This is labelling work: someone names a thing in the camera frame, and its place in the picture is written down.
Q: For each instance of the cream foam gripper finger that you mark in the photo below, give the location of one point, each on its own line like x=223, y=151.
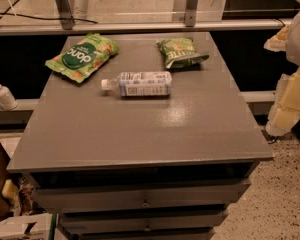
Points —
x=285, y=112

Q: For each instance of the blue labelled plastic bottle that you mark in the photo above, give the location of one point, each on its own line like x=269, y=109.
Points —
x=139, y=84

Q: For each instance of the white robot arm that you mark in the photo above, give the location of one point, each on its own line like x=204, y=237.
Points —
x=287, y=40

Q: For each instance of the white pump dispenser bottle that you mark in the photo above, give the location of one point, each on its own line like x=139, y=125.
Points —
x=7, y=100

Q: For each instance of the small green chip bag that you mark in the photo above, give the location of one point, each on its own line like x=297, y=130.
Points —
x=180, y=52

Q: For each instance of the grey drawer cabinet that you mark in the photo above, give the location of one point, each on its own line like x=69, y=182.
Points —
x=115, y=168

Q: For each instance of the large green snack bag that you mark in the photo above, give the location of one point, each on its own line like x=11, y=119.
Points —
x=85, y=57

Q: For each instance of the white box lower left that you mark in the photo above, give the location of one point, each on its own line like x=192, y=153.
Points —
x=34, y=227

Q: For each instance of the metal frame rail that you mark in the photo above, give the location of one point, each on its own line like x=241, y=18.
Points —
x=127, y=28

